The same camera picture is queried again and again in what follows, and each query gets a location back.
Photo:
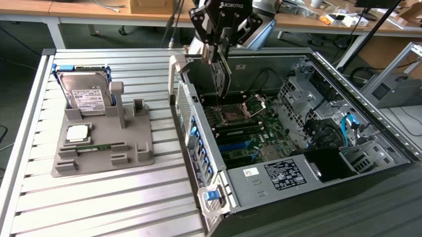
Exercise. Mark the silver CPU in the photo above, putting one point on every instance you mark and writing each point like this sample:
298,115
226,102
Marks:
78,134

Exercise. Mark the white cup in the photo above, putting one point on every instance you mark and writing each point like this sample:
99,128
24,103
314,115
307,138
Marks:
317,3

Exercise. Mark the black monitor stand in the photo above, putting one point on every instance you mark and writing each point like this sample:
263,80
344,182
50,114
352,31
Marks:
369,16

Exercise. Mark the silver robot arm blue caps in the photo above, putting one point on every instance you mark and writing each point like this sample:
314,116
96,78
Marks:
263,34

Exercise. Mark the wooden desk white legs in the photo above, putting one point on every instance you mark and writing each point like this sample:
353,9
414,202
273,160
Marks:
82,10

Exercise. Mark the brown cardboard box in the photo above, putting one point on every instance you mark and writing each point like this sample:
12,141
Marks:
151,6

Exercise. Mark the perforated metal drive cage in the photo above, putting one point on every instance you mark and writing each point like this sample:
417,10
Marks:
293,98

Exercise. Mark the white box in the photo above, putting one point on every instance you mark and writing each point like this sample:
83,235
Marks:
354,22

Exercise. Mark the open grey PC case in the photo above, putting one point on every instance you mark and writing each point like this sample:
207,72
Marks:
330,212

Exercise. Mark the green motherboard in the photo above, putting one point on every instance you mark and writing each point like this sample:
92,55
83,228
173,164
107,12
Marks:
274,130

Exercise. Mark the grey metal drive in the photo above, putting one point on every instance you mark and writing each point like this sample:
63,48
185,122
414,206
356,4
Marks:
290,7

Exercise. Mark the black tripod pole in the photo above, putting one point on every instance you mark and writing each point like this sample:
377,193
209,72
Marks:
373,32

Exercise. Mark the aluminium frame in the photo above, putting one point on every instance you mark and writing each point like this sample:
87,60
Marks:
406,53

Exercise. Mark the grey metal disk bay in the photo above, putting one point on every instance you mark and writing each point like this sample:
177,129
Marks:
366,155

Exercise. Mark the black graphics card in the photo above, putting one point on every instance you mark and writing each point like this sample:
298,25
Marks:
222,79

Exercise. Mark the green RAM stick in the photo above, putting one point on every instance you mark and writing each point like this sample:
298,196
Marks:
94,147

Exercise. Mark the metal socket cover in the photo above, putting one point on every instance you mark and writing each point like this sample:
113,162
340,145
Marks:
255,105

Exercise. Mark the orange box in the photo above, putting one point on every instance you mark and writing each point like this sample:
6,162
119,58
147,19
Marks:
326,19

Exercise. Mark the CPU socket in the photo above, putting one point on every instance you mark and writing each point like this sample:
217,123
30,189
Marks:
233,114

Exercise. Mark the grey chipset heatsink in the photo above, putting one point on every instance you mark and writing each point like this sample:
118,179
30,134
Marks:
271,152

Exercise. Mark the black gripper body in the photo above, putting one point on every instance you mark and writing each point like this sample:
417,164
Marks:
230,10

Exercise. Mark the blue case latch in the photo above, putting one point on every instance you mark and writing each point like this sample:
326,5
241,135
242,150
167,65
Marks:
211,196

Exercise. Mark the black RAM stick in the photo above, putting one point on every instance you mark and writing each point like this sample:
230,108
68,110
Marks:
237,132

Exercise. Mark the silver hard disk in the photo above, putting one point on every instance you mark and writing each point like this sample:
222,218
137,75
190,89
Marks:
86,91

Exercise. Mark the grey power supply unit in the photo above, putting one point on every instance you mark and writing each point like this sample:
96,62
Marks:
250,187

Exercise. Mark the grey computer tower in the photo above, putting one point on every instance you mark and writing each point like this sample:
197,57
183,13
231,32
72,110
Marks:
398,91

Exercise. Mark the hard disk drive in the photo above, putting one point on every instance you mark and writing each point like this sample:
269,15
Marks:
67,67

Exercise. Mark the grey parts rack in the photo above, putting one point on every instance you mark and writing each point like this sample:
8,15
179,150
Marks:
99,163

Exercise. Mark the cluttered wooden desk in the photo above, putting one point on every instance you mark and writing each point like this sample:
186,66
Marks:
392,28

